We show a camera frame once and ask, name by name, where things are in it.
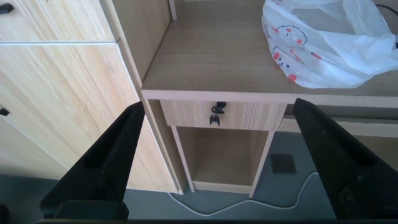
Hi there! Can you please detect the white printed plastic bag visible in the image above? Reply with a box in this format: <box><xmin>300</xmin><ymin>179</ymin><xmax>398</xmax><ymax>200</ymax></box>
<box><xmin>261</xmin><ymin>0</ymin><xmax>398</xmax><ymax>90</ymax></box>

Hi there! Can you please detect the dark floor socket plate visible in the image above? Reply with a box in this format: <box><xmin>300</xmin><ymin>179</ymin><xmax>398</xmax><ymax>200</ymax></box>
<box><xmin>269</xmin><ymin>152</ymin><xmax>297</xmax><ymax>175</ymax></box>

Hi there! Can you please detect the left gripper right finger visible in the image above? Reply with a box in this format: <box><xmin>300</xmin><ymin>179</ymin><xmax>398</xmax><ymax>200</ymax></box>
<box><xmin>292</xmin><ymin>98</ymin><xmax>398</xmax><ymax>220</ymax></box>

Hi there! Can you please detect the wooden cabinet drawer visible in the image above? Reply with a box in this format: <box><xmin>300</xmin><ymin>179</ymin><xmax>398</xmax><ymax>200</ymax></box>
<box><xmin>0</xmin><ymin>0</ymin><xmax>120</xmax><ymax>43</ymax></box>

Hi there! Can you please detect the white cable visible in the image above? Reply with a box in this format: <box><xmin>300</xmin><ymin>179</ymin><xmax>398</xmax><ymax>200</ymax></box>
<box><xmin>168</xmin><ymin>171</ymin><xmax>320</xmax><ymax>217</ymax></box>

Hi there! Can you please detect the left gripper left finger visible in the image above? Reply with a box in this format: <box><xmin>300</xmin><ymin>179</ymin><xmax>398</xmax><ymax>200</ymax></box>
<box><xmin>39</xmin><ymin>100</ymin><xmax>146</xmax><ymax>220</ymax></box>

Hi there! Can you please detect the wooden drawer with key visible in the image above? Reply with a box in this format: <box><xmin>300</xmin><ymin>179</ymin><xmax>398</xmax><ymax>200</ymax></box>
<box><xmin>159</xmin><ymin>99</ymin><xmax>288</xmax><ymax>132</ymax></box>

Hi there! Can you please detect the wooden counter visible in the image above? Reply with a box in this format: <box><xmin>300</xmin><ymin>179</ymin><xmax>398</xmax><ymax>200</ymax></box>
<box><xmin>98</xmin><ymin>0</ymin><xmax>398</xmax><ymax>198</ymax></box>

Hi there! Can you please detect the wooden cabinet door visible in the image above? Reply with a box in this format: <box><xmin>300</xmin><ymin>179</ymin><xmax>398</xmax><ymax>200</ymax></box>
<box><xmin>0</xmin><ymin>42</ymin><xmax>178</xmax><ymax>194</ymax></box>

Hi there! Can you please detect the black cable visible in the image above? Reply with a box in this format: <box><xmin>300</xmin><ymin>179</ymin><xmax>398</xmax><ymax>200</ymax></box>
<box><xmin>374</xmin><ymin>3</ymin><xmax>398</xmax><ymax>16</ymax></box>

